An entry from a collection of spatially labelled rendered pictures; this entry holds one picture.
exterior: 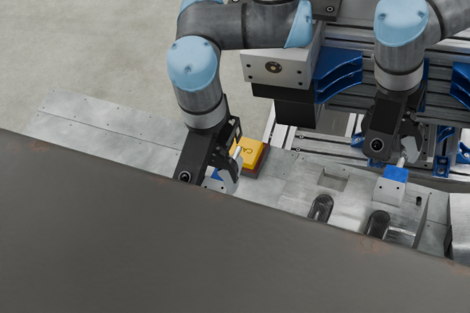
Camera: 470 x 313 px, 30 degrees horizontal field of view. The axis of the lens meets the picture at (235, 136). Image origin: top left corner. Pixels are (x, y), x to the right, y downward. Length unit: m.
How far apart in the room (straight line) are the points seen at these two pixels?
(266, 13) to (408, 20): 0.24
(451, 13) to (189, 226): 1.02
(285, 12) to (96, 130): 0.68
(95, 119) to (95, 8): 1.43
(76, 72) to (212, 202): 2.82
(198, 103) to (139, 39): 1.82
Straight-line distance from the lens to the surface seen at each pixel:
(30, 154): 0.37
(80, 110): 1.98
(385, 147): 1.40
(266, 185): 1.77
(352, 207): 1.63
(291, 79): 1.76
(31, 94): 3.14
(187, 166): 1.46
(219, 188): 1.59
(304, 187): 1.66
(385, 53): 1.32
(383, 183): 1.63
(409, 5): 1.29
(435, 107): 1.96
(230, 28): 1.40
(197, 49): 1.34
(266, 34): 1.40
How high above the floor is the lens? 2.29
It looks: 54 degrees down
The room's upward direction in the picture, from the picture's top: 12 degrees counter-clockwise
